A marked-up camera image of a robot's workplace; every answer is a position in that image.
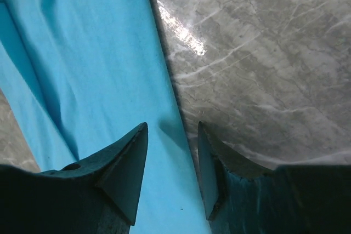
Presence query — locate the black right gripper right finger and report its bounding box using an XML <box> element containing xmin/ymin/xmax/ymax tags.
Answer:
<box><xmin>197</xmin><ymin>123</ymin><xmax>350</xmax><ymax>233</ymax></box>

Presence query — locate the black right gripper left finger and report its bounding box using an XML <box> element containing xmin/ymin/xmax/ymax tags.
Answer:
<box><xmin>1</xmin><ymin>123</ymin><xmax>148</xmax><ymax>233</ymax></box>

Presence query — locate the turquoise t shirt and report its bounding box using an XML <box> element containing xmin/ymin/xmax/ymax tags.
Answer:
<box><xmin>1</xmin><ymin>0</ymin><xmax>210</xmax><ymax>233</ymax></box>

